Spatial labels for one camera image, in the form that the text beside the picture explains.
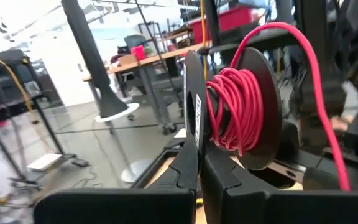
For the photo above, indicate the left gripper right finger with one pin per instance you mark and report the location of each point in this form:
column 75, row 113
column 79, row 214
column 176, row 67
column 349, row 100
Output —
column 244, row 207

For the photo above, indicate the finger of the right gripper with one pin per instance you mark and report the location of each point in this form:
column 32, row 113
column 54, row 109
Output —
column 322, row 180

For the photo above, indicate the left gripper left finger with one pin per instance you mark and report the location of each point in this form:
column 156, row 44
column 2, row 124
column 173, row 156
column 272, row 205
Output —
column 120, row 207

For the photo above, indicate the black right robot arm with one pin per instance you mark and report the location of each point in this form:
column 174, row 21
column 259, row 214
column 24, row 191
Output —
column 353, row 37

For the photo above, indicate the white power box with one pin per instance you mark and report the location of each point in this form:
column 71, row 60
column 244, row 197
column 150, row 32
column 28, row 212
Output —
column 43, row 161

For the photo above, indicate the black column on white base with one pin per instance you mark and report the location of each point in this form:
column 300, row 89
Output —
column 104, row 93

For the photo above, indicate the red plastic crate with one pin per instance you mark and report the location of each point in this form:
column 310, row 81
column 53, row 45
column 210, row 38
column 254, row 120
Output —
column 228, row 21

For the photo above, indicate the metal wheeled cart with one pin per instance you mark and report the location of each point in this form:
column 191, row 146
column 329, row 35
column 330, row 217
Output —
column 157, row 93

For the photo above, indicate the small cardboard box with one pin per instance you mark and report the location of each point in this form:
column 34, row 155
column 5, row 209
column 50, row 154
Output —
column 127, row 59

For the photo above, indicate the wooden workbench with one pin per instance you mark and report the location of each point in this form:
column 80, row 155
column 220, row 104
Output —
column 154, row 59

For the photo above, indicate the small pink object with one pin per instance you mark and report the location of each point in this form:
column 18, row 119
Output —
column 138, row 52

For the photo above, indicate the black monitor on stand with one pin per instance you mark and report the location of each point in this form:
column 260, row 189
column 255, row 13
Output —
column 8, row 77

